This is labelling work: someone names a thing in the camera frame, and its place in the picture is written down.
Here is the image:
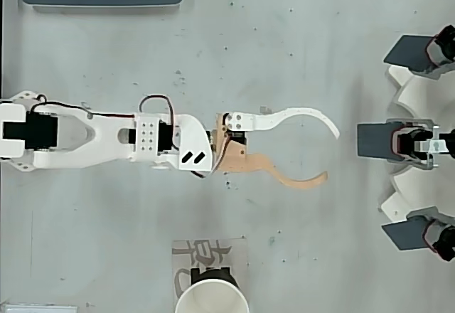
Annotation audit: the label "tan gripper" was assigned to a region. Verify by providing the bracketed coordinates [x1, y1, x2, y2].
[212, 106, 341, 191]

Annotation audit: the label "black paper cup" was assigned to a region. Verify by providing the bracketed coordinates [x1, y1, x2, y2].
[174, 266, 250, 313]

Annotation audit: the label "printed paper mat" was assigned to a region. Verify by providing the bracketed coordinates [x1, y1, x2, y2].
[171, 236, 250, 313]

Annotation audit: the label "dark grey dispenser plate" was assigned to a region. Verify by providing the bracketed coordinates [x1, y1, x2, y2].
[357, 122, 397, 159]
[380, 219, 433, 253]
[383, 34, 437, 74]

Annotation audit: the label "peristaltic pump unit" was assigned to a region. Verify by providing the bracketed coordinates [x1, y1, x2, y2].
[407, 206, 455, 262]
[385, 117, 455, 170]
[424, 24, 455, 79]

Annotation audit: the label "white dispenser carousel stand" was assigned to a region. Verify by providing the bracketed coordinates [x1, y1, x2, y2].
[380, 64, 455, 227]

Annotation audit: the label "white box corner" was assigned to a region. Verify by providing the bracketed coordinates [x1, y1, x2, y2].
[0, 304, 77, 313]

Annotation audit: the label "wrist servo cable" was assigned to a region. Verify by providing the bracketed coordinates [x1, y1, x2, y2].
[191, 124, 232, 179]

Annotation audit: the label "thin arm servo cable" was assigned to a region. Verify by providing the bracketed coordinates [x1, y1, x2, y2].
[30, 94, 181, 150]

